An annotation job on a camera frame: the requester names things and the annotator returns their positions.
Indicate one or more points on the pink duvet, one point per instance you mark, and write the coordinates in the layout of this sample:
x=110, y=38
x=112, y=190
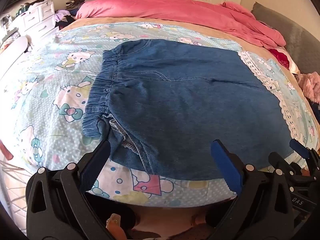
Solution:
x=175, y=10

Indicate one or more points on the orange translucent object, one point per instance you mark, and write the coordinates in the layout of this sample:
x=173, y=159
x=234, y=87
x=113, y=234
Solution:
x=115, y=226

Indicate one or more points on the grey padded headboard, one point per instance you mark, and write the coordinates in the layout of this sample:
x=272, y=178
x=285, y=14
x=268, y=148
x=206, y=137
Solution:
x=287, y=27

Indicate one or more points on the blue denim pants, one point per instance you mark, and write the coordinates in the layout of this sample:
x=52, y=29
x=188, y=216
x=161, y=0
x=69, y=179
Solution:
x=180, y=105

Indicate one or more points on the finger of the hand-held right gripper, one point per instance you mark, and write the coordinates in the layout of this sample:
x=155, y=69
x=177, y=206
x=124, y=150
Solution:
x=282, y=161
x=298, y=148

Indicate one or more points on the dark patterned clothes pile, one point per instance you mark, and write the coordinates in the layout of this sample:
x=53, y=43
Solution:
x=75, y=3

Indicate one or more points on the red cloth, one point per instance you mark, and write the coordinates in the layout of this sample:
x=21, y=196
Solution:
x=280, y=57

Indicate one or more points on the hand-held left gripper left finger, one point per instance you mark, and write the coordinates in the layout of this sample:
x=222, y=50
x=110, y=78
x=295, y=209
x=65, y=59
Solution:
x=96, y=158

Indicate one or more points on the cream cloth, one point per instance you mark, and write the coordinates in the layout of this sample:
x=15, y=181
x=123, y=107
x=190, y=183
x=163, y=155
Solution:
x=293, y=66

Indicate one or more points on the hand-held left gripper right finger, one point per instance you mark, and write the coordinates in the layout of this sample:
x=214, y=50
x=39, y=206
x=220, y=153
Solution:
x=225, y=165

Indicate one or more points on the purple cloth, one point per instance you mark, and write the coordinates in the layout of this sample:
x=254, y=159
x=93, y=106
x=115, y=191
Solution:
x=61, y=16

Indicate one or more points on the white drawer chest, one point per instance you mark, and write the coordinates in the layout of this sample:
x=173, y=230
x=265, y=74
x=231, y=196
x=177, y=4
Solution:
x=37, y=20

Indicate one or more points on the pink fluffy cloth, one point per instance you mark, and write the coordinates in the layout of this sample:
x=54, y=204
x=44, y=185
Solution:
x=310, y=85

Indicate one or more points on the white oval board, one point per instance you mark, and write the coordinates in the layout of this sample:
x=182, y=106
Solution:
x=15, y=45

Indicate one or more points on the cartoon cat printed blanket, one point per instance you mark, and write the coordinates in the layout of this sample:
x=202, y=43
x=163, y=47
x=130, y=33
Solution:
x=47, y=87

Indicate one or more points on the red object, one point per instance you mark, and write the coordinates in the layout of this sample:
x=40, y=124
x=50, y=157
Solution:
x=5, y=151

